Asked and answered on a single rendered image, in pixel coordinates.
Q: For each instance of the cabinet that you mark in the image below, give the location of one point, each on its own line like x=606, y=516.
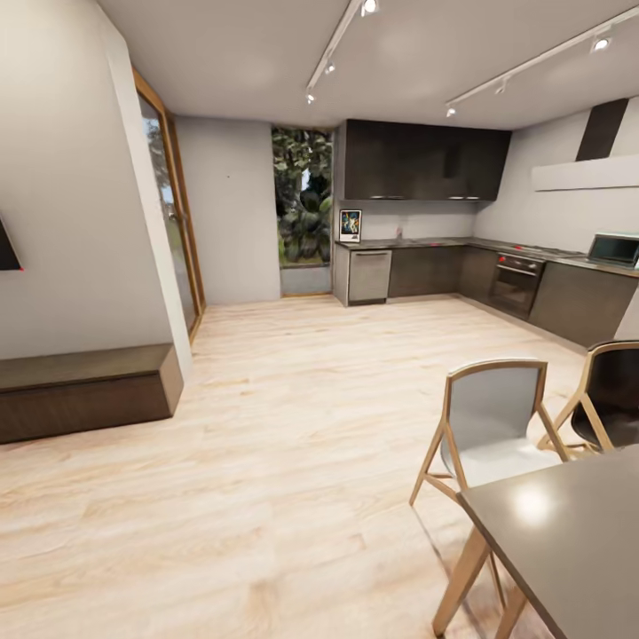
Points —
x=383, y=161
x=60, y=394
x=467, y=163

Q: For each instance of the poster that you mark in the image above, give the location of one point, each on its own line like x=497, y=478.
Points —
x=350, y=225

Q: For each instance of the straight chair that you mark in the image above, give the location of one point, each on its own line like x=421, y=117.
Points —
x=605, y=407
x=487, y=407

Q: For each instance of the range hood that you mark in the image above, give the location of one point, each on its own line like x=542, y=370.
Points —
x=593, y=166

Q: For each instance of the burner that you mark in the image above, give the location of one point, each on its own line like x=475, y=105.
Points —
x=555, y=252

